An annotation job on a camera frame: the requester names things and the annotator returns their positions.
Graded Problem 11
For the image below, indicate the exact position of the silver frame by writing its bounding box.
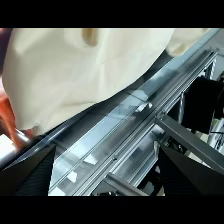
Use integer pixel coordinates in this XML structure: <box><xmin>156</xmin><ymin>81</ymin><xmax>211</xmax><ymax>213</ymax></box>
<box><xmin>48</xmin><ymin>49</ymin><xmax>224</xmax><ymax>197</ymax></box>

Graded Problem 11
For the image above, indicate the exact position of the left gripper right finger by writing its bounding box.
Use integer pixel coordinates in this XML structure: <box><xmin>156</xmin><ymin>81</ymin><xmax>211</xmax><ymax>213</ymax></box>
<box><xmin>157</xmin><ymin>145</ymin><xmax>224</xmax><ymax>197</ymax></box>

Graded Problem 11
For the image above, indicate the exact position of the cream shirt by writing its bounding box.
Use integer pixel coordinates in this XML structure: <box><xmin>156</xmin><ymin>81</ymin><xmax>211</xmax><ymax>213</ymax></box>
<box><xmin>2</xmin><ymin>27</ymin><xmax>214</xmax><ymax>135</ymax></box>

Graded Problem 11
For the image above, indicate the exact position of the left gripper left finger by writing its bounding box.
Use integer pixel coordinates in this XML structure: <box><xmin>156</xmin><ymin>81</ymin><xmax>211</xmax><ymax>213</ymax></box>
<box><xmin>0</xmin><ymin>143</ymin><xmax>57</xmax><ymax>197</ymax></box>

